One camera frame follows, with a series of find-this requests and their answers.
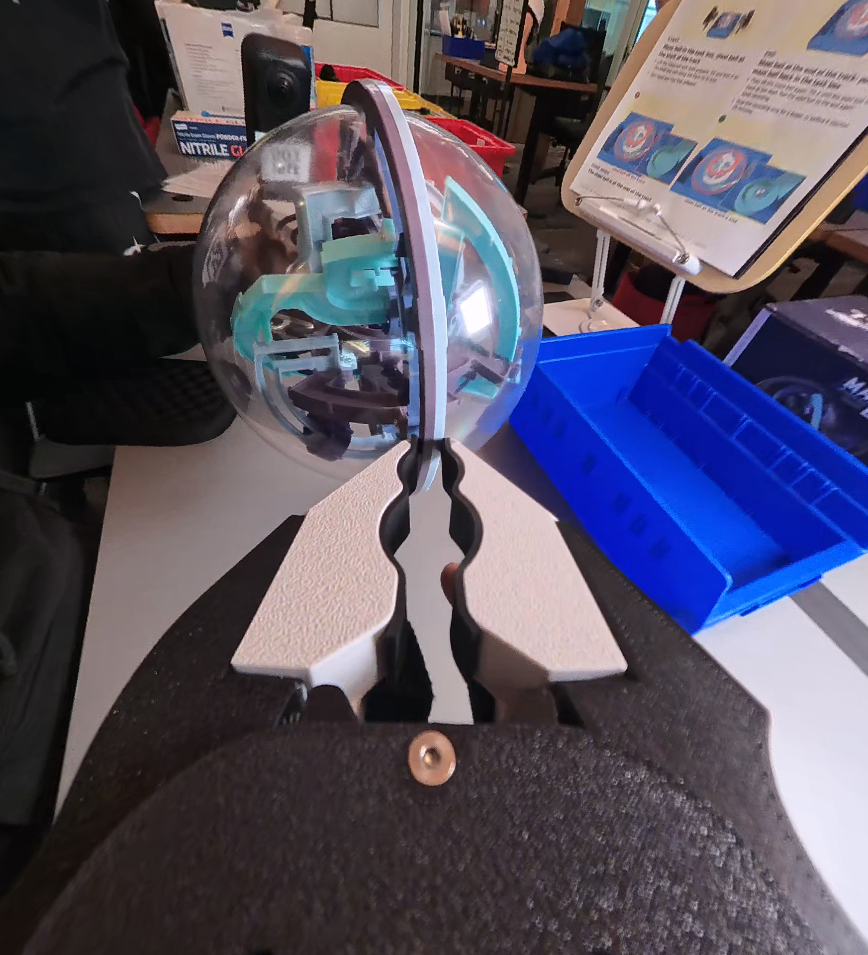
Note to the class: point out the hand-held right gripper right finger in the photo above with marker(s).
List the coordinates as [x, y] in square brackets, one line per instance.
[538, 597]

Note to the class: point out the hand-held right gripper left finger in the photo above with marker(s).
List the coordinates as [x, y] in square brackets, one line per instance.
[322, 597]

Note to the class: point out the clear maze ball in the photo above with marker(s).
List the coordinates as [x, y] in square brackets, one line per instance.
[292, 313]

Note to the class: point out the person's left forearm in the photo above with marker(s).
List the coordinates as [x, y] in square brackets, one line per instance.
[68, 321]

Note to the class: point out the dark maze ball box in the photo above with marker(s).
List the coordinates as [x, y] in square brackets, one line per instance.
[814, 373]

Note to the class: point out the white carton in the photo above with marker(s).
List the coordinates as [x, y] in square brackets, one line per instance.
[202, 67]

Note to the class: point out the nitrile glove box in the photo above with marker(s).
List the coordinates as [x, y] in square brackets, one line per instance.
[202, 138]

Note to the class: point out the stack of white papers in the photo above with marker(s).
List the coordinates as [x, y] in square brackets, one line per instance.
[187, 179]

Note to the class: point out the blue plastic bin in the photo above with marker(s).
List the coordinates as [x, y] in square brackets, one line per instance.
[665, 485]

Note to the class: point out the orange-edged desk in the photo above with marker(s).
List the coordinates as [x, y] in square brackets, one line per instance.
[172, 220]

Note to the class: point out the black textured wrist pad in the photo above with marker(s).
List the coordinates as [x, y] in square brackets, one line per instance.
[143, 407]

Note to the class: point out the instruction sheet on stand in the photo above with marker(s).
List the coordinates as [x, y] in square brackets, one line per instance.
[814, 239]

